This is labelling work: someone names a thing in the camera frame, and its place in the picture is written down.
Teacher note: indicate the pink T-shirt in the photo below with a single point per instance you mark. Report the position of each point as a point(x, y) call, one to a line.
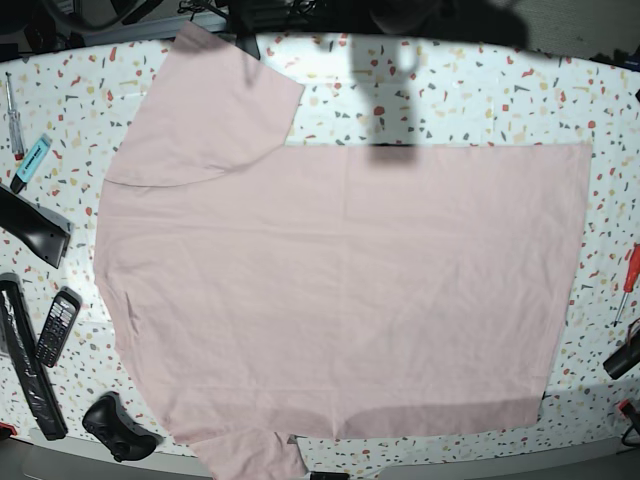
point(260, 291)

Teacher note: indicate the black stapler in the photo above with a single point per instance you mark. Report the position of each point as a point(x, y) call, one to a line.
point(44, 232)

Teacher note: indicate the black game controller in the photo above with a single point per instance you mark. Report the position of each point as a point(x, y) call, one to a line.
point(107, 420)

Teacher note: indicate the terrazzo pattern tablecloth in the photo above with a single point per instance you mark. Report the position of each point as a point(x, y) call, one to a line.
point(358, 89)

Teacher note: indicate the teal highlighter marker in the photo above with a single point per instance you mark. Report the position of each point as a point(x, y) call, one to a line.
point(30, 163)

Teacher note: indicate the long black bar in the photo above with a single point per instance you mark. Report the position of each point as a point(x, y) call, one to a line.
point(21, 346)

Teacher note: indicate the black cylindrical tool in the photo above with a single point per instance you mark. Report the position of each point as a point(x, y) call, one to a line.
point(625, 358)

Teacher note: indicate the red and black clamp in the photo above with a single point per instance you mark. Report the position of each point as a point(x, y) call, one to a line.
point(630, 438)

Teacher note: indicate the black mount bracket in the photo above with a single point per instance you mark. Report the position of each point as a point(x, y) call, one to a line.
point(247, 42)

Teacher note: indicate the black cordless phone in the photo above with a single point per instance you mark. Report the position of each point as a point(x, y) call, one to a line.
point(61, 317)

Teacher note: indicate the red-handled screwdriver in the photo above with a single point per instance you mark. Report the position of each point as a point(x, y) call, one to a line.
point(630, 280)

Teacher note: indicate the clear-handled screwdriver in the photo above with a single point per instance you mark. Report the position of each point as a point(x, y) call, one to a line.
point(15, 129)

